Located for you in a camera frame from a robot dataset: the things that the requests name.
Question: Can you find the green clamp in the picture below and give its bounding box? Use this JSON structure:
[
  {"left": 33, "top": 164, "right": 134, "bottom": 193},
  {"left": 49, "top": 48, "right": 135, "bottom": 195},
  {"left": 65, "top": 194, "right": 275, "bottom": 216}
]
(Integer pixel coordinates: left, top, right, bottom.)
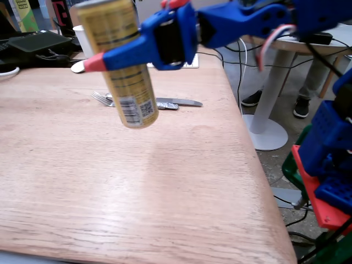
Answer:
[
  {"left": 312, "top": 233, "right": 352, "bottom": 264},
  {"left": 282, "top": 123, "right": 314, "bottom": 199}
]

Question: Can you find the thin white cable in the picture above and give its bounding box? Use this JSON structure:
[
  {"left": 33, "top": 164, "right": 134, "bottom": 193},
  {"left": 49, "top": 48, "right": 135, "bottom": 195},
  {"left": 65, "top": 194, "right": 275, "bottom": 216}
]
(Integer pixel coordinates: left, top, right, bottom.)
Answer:
[{"left": 237, "top": 37, "right": 249, "bottom": 116}]

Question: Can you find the yellow green carton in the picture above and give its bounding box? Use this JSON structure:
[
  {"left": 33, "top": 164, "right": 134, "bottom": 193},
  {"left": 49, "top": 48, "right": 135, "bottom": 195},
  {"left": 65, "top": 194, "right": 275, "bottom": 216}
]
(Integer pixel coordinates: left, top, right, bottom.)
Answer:
[{"left": 12, "top": 0, "right": 40, "bottom": 33}]

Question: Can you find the grey floor plate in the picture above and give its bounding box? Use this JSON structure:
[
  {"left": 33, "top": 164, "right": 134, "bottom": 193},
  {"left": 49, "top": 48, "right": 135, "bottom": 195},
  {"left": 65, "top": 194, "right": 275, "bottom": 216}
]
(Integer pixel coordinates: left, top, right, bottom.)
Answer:
[{"left": 271, "top": 186, "right": 304, "bottom": 210}]

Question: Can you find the white computer mouse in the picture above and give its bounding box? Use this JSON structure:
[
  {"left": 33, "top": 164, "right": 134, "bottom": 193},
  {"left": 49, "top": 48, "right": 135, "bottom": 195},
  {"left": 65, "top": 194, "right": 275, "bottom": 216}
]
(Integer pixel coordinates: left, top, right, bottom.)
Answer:
[{"left": 70, "top": 59, "right": 89, "bottom": 74}]

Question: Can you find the white keyboard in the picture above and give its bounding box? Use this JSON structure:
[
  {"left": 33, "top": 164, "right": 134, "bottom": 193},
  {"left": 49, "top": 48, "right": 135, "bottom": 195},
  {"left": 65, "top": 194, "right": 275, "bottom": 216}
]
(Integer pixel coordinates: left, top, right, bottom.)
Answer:
[{"left": 147, "top": 53, "right": 200, "bottom": 69}]

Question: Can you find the black power adapter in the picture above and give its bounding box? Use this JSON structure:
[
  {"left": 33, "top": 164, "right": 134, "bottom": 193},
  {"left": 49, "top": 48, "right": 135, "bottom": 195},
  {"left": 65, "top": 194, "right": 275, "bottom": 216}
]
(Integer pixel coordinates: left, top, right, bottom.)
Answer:
[{"left": 298, "top": 32, "right": 334, "bottom": 46}]

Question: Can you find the thick white cable loop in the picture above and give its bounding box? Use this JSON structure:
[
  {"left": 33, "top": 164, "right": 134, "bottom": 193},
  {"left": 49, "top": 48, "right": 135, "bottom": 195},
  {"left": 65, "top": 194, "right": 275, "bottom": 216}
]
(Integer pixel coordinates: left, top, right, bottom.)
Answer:
[{"left": 0, "top": 67, "right": 21, "bottom": 78}]

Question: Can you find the red wrist camera mount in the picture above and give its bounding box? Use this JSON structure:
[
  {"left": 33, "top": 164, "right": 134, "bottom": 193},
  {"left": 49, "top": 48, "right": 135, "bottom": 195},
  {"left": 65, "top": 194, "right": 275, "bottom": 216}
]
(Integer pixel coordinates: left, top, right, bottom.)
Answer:
[{"left": 161, "top": 0, "right": 191, "bottom": 9}]

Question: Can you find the fork with long taped handle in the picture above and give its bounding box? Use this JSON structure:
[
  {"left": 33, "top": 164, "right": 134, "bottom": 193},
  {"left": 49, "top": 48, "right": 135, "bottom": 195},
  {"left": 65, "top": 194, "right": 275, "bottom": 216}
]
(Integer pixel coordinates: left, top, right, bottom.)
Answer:
[{"left": 91, "top": 91, "right": 179, "bottom": 111}]

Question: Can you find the white round pedestal table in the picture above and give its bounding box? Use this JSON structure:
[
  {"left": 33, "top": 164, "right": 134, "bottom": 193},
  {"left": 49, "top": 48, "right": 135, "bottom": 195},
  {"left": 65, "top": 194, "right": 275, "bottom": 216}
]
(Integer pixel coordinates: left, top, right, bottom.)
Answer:
[{"left": 239, "top": 23, "right": 352, "bottom": 151}]

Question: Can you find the black laptop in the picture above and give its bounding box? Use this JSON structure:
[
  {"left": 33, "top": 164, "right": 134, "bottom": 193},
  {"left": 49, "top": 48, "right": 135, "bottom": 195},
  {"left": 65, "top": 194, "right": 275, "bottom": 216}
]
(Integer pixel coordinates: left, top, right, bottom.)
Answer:
[{"left": 0, "top": 10, "right": 20, "bottom": 67}]

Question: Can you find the blue gripper black motor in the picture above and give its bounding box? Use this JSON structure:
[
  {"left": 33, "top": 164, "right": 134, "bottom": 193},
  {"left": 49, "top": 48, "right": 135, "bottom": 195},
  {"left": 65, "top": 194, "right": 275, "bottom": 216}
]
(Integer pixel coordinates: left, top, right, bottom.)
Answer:
[{"left": 83, "top": 2, "right": 199, "bottom": 74}]

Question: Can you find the large white paper cup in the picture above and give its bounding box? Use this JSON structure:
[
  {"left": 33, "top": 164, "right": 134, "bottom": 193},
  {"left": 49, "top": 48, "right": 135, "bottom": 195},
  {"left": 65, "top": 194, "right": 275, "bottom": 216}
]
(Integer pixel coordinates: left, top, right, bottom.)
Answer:
[{"left": 73, "top": 25, "right": 95, "bottom": 59}]

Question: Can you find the black flat device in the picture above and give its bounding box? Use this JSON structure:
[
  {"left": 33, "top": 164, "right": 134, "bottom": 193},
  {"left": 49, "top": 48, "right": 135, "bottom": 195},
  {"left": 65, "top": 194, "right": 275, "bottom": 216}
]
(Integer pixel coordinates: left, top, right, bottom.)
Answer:
[{"left": 7, "top": 30, "right": 73, "bottom": 53}]

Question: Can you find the grey trouser leg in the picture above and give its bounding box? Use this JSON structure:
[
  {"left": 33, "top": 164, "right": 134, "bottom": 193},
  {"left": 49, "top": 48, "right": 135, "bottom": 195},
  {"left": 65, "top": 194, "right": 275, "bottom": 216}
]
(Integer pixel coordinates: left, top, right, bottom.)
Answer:
[{"left": 298, "top": 53, "right": 342, "bottom": 100}]

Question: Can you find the yellow energy drink can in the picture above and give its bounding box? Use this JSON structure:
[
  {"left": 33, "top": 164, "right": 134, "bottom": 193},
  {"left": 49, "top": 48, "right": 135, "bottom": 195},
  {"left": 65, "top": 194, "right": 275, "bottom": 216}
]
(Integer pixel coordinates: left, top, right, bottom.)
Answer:
[{"left": 74, "top": 0, "right": 160, "bottom": 129}]

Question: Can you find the black sneaker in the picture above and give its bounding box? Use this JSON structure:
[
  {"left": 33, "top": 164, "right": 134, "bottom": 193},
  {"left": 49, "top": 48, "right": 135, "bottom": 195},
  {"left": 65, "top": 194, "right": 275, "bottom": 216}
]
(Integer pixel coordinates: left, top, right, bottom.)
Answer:
[
  {"left": 241, "top": 89, "right": 263, "bottom": 107},
  {"left": 293, "top": 97, "right": 311, "bottom": 119}
]

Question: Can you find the silver table knife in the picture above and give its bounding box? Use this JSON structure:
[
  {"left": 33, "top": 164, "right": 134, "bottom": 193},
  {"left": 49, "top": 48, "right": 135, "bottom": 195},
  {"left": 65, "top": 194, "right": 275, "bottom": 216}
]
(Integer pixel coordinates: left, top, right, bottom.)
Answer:
[{"left": 155, "top": 97, "right": 204, "bottom": 107}]

